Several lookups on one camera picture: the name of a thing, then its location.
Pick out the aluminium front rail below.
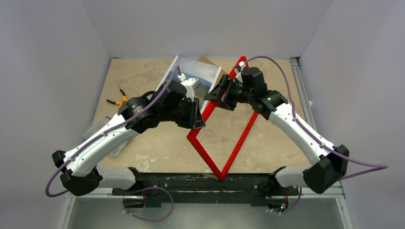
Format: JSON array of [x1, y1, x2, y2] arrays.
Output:
[[81, 185, 345, 203]]

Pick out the aluminium rail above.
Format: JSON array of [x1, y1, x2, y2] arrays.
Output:
[[289, 57, 317, 131], [81, 185, 345, 203]]

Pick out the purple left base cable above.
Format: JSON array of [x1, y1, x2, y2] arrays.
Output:
[[122, 186, 174, 222]]

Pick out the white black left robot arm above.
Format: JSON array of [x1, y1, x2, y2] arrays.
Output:
[[52, 78, 205, 196]]

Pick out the orange handled pliers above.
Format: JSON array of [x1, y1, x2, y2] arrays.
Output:
[[106, 89, 128, 106]]

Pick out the brown cardboard backing board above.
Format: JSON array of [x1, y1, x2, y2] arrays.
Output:
[[197, 57, 228, 82]]

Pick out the clear plastic parts box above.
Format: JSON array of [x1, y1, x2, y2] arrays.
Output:
[[83, 116, 129, 156]]

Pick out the landscape photo print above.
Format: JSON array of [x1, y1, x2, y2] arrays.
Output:
[[158, 56, 222, 112]]

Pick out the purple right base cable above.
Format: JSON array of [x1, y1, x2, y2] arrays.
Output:
[[266, 186, 303, 216]]

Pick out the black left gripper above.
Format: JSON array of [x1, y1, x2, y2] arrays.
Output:
[[161, 96, 205, 129]]

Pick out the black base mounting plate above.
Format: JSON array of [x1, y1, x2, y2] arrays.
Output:
[[113, 172, 297, 208]]

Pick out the aluminium rail right side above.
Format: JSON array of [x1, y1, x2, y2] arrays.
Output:
[[289, 57, 317, 131]]

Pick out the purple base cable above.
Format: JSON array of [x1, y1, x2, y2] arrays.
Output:
[[122, 186, 174, 222], [266, 186, 303, 216]]

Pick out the red wooden picture frame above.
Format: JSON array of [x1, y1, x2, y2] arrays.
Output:
[[186, 56, 259, 182]]

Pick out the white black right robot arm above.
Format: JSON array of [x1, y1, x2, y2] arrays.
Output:
[[204, 67, 349, 194]]

